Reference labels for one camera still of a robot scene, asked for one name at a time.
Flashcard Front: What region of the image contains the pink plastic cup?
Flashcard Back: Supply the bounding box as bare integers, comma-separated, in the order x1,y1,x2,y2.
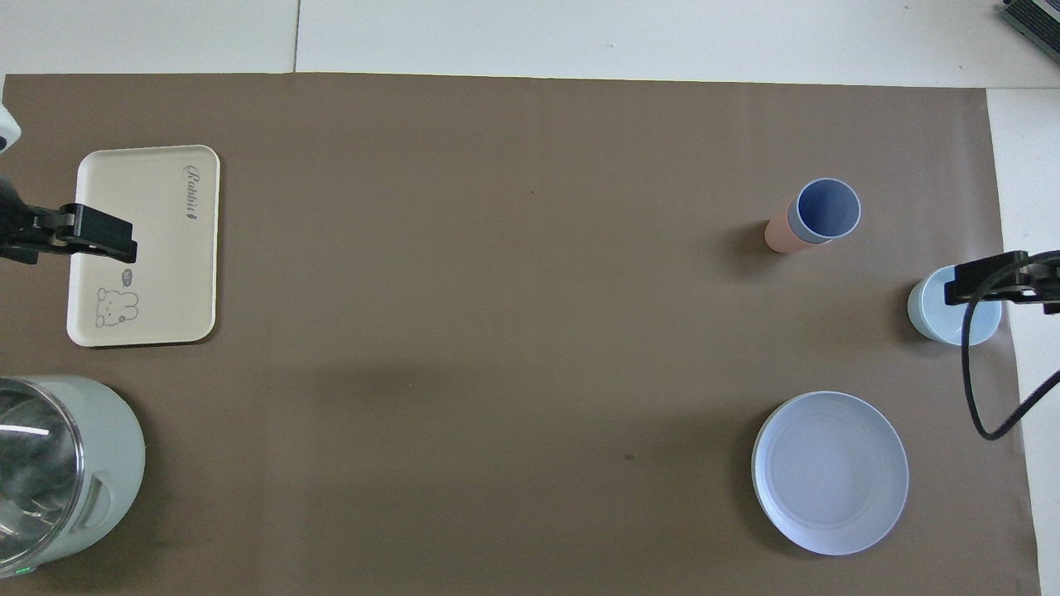
764,207,831,255

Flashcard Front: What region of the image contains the light blue bowl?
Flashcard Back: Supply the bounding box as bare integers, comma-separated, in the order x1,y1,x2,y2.
906,265,1004,348

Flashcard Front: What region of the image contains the pale blue plate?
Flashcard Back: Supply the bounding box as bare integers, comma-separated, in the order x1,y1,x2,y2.
750,390,911,557

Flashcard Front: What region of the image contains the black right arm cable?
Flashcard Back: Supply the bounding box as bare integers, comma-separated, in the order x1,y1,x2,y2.
961,257,1060,442

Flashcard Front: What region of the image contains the brown table mat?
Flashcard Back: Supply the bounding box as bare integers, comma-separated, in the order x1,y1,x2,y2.
0,72,1043,596

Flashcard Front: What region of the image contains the cream rabbit print tray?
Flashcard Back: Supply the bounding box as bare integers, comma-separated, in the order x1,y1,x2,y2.
65,144,222,348

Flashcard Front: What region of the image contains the grey ribbed device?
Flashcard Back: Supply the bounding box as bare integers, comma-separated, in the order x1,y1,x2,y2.
999,0,1060,60

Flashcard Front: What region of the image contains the green pot with glass lid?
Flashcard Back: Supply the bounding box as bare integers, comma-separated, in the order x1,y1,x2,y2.
0,374,147,579

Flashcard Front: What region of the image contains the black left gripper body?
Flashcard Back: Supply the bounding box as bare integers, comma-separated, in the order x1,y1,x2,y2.
0,177,39,267

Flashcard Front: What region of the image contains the blue plastic cup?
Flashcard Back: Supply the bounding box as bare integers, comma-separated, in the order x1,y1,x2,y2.
786,177,863,246

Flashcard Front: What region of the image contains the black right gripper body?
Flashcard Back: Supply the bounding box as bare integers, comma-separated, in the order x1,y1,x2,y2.
1025,250,1060,316

